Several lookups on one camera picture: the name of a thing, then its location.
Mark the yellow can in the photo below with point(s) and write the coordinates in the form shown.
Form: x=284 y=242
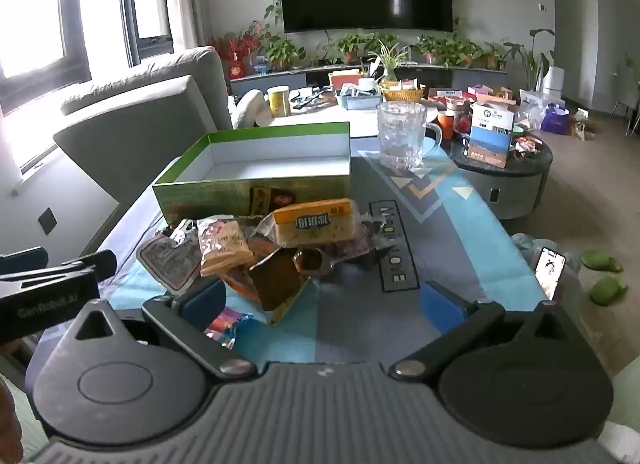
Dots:
x=279 y=102

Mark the window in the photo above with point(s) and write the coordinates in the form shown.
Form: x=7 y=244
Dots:
x=45 y=9

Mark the orange cup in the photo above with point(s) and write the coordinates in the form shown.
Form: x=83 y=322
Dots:
x=445 y=127

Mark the brown snack packet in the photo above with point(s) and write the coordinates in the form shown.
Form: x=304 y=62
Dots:
x=277 y=284

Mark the person's left forearm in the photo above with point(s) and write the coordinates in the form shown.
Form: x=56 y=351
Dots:
x=9 y=419

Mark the potted green plant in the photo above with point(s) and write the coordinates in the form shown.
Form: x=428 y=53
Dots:
x=281 y=50
x=466 y=52
x=350 y=47
x=494 y=54
x=431 y=48

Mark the orange snack packet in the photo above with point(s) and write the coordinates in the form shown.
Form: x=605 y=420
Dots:
x=242 y=286

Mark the dark clear snack packet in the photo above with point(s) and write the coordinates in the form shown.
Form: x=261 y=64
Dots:
x=310 y=260

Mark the snack packets inside box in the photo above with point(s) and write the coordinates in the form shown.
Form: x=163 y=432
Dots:
x=365 y=244

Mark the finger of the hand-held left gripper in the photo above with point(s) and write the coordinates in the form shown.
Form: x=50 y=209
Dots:
x=95 y=263

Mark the wicker basket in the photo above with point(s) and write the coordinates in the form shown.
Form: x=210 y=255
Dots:
x=402 y=94

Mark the television cabinet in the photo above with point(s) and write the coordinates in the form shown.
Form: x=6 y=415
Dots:
x=280 y=80

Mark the blue basket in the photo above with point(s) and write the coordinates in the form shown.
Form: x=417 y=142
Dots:
x=357 y=100

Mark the grey sofa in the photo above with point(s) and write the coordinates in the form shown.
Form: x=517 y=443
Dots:
x=145 y=109

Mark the glass mug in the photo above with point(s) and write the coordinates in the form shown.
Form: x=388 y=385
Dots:
x=400 y=137

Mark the white brown-print snack packet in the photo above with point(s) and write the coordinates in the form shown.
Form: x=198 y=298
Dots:
x=165 y=264

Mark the purple bag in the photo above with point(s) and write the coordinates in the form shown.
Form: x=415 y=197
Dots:
x=556 y=119

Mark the round grey coffee table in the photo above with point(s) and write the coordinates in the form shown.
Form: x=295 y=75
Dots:
x=520 y=184

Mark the dark wall socket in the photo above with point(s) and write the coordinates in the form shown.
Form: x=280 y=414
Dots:
x=48 y=221

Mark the green slipper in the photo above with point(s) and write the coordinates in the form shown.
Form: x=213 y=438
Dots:
x=601 y=261
x=608 y=290

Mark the white cushion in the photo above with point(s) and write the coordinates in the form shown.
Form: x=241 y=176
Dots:
x=248 y=109

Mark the white air purifier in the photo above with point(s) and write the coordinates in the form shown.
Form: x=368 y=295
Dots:
x=554 y=80

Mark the orange wrapped snack cake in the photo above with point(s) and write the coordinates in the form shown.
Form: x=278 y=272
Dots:
x=312 y=224

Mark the colourful small candy packet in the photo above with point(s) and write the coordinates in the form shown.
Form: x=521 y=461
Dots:
x=227 y=326

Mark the smartphone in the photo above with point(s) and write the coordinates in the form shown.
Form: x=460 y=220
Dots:
x=550 y=271

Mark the potted spider plant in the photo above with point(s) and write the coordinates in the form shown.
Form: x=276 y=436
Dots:
x=389 y=57

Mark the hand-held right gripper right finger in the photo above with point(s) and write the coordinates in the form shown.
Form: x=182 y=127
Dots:
x=442 y=305

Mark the tall leafy plant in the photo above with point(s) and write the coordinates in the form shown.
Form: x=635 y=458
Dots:
x=532 y=57

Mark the green cardboard box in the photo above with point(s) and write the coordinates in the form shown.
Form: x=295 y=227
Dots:
x=210 y=194

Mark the white blue carton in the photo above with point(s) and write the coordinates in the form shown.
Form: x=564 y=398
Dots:
x=490 y=137

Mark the tan snack packet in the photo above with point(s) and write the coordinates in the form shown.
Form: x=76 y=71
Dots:
x=222 y=246

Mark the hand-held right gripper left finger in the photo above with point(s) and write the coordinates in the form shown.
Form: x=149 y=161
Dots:
x=205 y=301

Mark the red flower arrangement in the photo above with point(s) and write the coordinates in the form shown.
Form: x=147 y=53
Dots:
x=237 y=47

